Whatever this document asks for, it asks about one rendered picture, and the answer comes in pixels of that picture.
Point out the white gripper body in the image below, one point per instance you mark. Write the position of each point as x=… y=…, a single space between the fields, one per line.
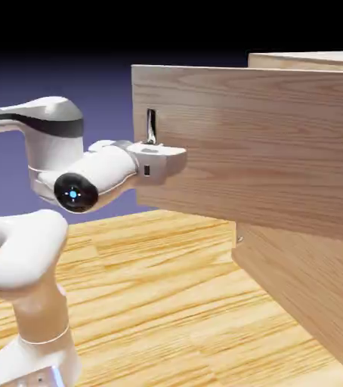
x=176 y=158

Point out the light wood cabinet door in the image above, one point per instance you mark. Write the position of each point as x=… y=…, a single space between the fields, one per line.
x=250 y=145

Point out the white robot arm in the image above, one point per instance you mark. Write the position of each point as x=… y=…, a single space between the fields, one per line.
x=53 y=142

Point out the light wood cabinet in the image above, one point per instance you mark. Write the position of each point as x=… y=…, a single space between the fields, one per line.
x=304 y=287

